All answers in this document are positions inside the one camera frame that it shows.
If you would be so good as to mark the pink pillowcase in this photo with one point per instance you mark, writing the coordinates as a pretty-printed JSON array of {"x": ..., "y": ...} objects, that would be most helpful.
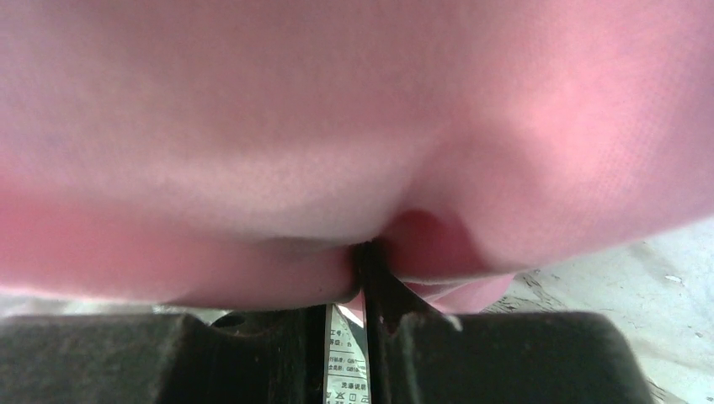
[{"x": 230, "y": 153}]

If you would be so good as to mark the white care label tag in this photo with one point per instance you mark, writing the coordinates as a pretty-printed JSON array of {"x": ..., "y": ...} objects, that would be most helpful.
[{"x": 346, "y": 375}]

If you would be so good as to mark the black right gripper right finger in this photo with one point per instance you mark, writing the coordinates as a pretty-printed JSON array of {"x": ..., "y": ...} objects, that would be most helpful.
[{"x": 417, "y": 354}]

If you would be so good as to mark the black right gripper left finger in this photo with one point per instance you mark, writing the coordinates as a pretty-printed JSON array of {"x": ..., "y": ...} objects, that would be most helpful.
[{"x": 243, "y": 357}]

